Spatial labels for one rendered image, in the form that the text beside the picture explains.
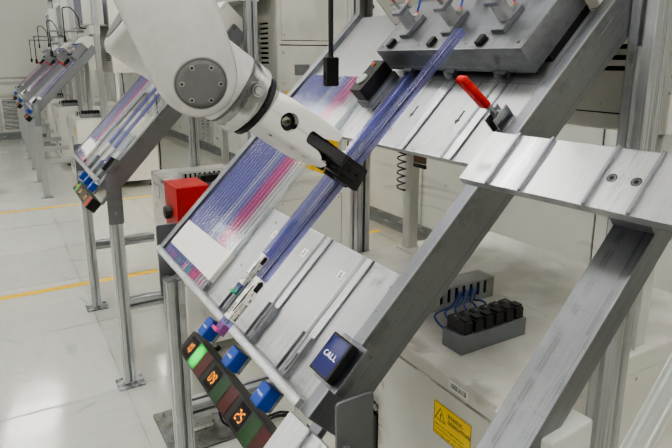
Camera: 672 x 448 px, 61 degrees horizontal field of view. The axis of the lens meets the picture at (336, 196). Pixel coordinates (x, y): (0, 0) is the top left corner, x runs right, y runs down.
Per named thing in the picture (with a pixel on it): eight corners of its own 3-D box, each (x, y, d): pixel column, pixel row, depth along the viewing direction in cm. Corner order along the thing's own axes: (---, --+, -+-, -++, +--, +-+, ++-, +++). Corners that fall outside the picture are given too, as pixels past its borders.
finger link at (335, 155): (343, 148, 63) (351, 162, 69) (285, 118, 65) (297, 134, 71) (338, 157, 63) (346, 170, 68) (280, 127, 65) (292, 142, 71)
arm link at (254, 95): (266, 56, 60) (288, 73, 62) (236, 57, 67) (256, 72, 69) (225, 124, 59) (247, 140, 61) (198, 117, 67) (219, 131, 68)
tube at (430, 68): (223, 337, 68) (216, 332, 68) (219, 332, 70) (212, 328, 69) (466, 34, 78) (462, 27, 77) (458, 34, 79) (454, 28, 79)
